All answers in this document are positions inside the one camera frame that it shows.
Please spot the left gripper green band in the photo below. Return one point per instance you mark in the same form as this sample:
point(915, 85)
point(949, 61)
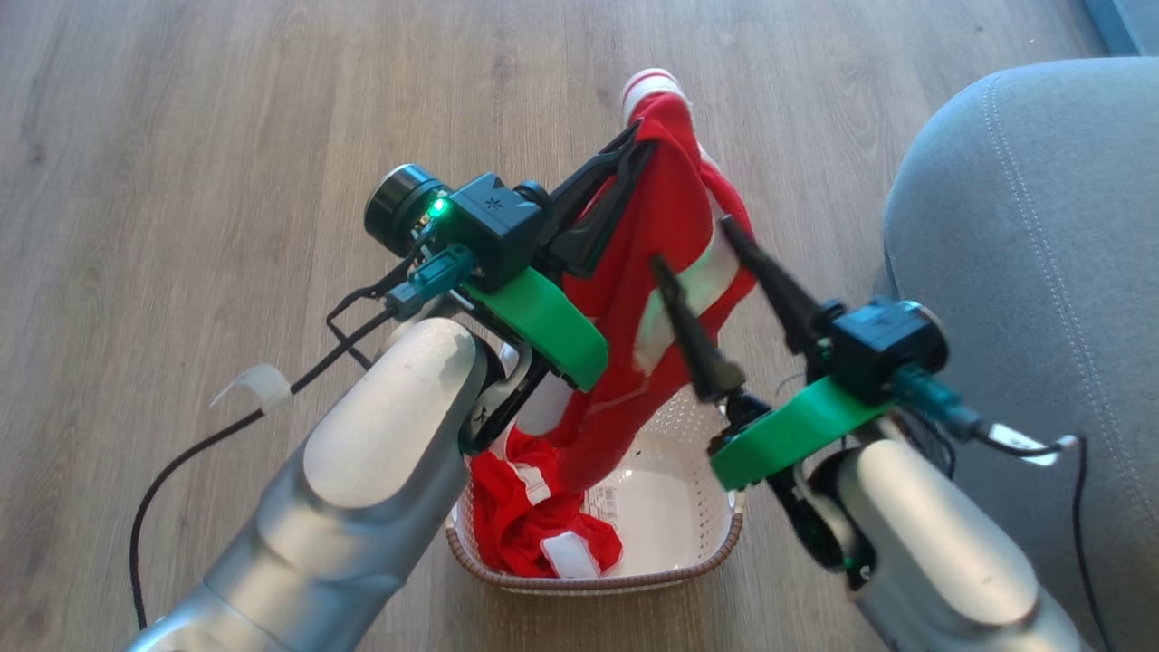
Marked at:
point(543, 317)

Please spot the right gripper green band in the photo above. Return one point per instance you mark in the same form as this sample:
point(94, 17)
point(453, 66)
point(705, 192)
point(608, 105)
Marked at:
point(788, 430)

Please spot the red garment with white stripes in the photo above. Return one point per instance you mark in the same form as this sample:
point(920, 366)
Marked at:
point(670, 208)
point(516, 525)

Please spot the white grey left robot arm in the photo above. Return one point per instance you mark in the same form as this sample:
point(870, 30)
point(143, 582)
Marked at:
point(362, 471)

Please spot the white laundry basket brown rim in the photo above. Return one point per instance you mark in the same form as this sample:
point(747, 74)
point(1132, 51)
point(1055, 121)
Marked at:
point(670, 507)

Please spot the paper label sticker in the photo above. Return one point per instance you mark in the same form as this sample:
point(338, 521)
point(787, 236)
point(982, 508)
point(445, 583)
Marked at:
point(602, 505)

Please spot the grey sofa armrest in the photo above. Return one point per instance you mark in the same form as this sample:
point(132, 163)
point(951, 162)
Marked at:
point(1041, 226)

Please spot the blue grey skirting board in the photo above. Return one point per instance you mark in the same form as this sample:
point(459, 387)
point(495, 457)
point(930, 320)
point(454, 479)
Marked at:
point(1127, 23)

